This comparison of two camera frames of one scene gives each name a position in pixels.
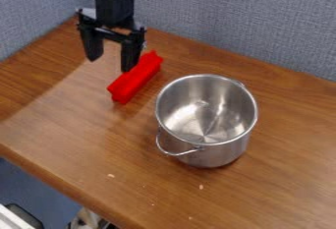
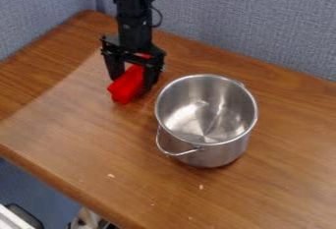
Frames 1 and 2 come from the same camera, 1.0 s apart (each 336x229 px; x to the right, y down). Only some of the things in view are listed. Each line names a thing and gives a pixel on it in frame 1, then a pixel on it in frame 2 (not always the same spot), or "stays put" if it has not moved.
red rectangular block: x=128 y=83 stays put
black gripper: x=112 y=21 -> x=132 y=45
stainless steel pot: x=205 y=114 stays put
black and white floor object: x=16 y=218 stays put
